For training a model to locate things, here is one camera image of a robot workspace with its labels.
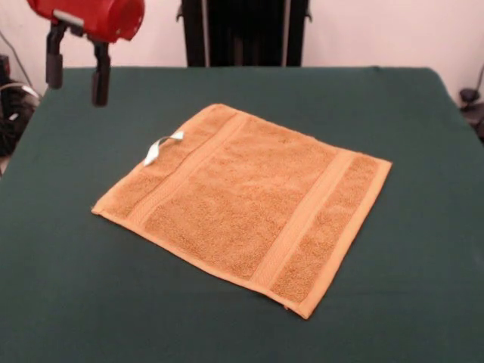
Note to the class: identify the black chair base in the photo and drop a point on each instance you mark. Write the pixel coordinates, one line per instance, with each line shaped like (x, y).
(15, 121)
(472, 109)

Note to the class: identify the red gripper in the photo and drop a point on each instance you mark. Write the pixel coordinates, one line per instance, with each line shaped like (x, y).
(109, 19)

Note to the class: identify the dark green table cloth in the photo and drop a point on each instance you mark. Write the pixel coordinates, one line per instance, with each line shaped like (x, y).
(75, 302)

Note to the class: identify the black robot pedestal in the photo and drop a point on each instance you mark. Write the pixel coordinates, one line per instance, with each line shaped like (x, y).
(246, 38)

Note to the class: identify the orange terry towel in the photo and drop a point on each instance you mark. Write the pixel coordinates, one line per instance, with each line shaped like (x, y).
(246, 208)

